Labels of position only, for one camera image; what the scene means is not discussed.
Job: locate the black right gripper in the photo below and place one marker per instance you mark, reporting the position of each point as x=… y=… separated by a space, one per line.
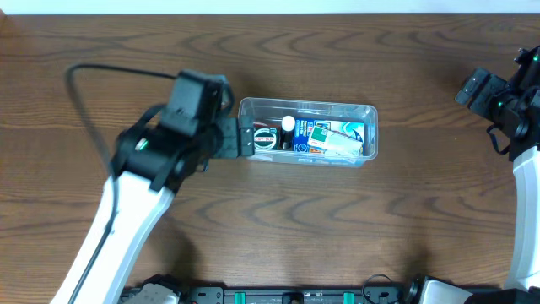
x=472 y=88

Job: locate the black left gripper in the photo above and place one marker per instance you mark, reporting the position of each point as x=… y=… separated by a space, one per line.
x=245 y=141

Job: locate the green round-logo box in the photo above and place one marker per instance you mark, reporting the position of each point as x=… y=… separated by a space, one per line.
x=266 y=138

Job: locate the dark bottle white cap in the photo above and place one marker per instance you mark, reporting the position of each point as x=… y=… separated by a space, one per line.
x=287 y=132

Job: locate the white green medicine box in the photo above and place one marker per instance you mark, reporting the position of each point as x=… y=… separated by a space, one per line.
x=335 y=143

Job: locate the blue Kool Fever box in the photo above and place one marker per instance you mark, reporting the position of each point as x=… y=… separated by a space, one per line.
x=304 y=126

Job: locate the red ActiFast medicine box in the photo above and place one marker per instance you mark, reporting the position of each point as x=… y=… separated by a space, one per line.
x=258 y=125

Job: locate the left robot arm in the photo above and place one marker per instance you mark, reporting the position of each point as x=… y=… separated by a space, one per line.
x=134 y=198

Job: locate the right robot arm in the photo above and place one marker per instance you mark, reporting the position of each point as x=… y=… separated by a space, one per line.
x=522 y=283

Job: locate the clear plastic container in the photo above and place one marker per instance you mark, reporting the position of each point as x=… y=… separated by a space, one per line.
x=273 y=110

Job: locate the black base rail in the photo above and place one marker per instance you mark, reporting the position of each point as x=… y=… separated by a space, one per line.
x=166 y=289

